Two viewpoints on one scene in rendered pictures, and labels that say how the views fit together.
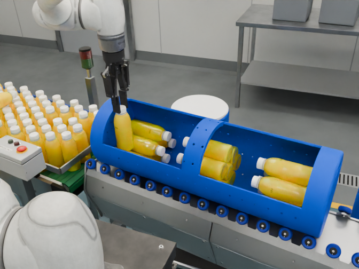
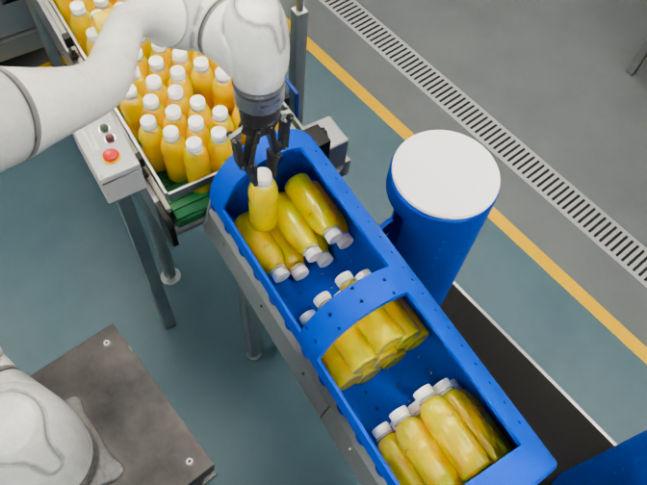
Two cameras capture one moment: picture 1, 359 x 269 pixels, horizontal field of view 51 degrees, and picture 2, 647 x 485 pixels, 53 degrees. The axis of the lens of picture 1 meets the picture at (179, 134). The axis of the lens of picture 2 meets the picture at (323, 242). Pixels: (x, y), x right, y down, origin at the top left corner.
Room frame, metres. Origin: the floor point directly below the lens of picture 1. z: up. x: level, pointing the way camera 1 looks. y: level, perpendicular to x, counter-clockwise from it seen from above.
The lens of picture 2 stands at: (0.57, -0.20, 2.35)
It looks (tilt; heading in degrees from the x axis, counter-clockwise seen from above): 60 degrees down; 21
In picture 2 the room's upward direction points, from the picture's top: 7 degrees clockwise
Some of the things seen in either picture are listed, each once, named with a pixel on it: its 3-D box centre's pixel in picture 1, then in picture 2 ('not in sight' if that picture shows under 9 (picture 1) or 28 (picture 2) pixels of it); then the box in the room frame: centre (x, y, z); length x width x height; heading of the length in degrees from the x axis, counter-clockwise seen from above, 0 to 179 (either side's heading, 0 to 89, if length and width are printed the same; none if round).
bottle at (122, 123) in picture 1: (123, 129); (263, 200); (1.24, 0.21, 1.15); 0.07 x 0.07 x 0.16
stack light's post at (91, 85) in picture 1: (103, 160); (295, 136); (1.88, 0.47, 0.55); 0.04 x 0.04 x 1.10; 59
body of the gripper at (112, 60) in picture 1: (114, 61); (260, 116); (1.24, 0.22, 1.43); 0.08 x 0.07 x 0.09; 149
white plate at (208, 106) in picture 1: (199, 108); (446, 172); (1.61, -0.10, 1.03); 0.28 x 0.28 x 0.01
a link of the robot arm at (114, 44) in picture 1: (111, 40); (258, 89); (1.24, 0.22, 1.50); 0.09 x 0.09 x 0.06
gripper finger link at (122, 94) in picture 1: (123, 99); (271, 163); (1.26, 0.20, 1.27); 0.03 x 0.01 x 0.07; 59
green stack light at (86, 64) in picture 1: (87, 62); not in sight; (1.88, 0.47, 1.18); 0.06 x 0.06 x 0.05
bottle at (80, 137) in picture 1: (80, 144); (221, 155); (1.41, 0.44, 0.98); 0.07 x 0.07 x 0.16
